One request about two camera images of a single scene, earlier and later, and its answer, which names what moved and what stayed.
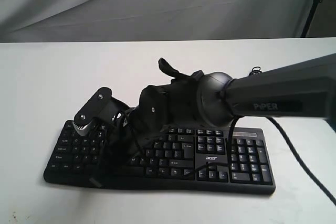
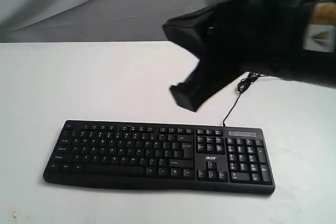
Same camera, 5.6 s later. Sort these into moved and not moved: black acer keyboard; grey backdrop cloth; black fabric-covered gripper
Moved: black fabric-covered gripper
Not moved: black acer keyboard; grey backdrop cloth
